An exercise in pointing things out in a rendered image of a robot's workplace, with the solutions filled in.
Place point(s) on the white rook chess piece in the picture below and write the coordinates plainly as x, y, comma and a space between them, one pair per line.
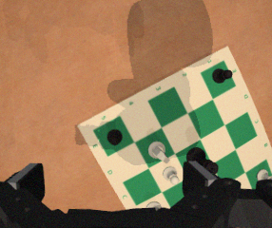
155, 204

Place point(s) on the green and cream chessboard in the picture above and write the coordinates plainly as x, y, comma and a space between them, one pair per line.
185, 110

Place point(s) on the white pawn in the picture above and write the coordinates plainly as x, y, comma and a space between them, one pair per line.
171, 174
263, 175

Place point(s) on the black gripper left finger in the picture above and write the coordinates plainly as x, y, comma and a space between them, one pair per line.
22, 208

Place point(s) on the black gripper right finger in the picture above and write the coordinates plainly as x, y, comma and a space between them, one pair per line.
208, 207

